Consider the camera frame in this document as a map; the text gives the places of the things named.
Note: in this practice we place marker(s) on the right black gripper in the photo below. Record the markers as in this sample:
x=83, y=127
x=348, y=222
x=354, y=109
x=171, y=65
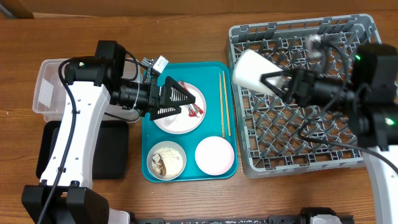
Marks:
x=306, y=77

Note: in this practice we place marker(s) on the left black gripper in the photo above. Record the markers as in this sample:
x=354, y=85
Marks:
x=156, y=101

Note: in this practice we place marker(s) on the red foil wrapper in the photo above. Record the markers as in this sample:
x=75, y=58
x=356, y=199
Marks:
x=194, y=110

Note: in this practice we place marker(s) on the white cup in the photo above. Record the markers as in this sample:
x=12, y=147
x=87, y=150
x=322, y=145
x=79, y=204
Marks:
x=249, y=68

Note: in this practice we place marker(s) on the grey bowl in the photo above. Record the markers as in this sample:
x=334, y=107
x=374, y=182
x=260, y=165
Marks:
x=159, y=145

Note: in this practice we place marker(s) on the rice and food scraps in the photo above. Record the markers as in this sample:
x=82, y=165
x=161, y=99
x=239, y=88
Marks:
x=167, y=163

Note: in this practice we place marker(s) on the pink bowl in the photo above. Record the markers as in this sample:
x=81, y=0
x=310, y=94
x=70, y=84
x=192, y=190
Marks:
x=214, y=155

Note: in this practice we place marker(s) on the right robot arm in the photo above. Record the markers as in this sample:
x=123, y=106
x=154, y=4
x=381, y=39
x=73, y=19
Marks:
x=367, y=99

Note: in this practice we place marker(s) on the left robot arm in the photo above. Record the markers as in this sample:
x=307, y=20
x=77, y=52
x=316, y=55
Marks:
x=112, y=76

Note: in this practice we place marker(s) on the grey dishwasher rack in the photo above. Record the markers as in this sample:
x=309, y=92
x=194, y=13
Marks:
x=279, y=138

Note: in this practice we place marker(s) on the white round plate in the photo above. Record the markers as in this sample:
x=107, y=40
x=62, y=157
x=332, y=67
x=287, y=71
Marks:
x=184, y=123

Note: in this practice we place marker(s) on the teal serving tray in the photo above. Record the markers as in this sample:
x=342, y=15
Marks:
x=204, y=76

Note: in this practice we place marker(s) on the wooden chopstick left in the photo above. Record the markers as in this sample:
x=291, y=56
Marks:
x=221, y=107

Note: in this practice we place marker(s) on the wooden chopstick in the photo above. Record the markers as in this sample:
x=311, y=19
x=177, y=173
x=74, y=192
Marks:
x=226, y=103
x=221, y=107

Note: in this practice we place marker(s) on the wooden chopstick right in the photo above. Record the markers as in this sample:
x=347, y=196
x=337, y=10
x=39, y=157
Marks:
x=226, y=103

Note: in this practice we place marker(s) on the black plastic tray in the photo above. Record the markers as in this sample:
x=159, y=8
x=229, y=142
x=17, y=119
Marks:
x=110, y=158

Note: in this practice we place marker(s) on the clear plastic bin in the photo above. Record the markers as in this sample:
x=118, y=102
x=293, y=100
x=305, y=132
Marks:
x=49, y=94

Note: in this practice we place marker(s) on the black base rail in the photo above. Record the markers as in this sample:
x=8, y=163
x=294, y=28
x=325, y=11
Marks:
x=307, y=215

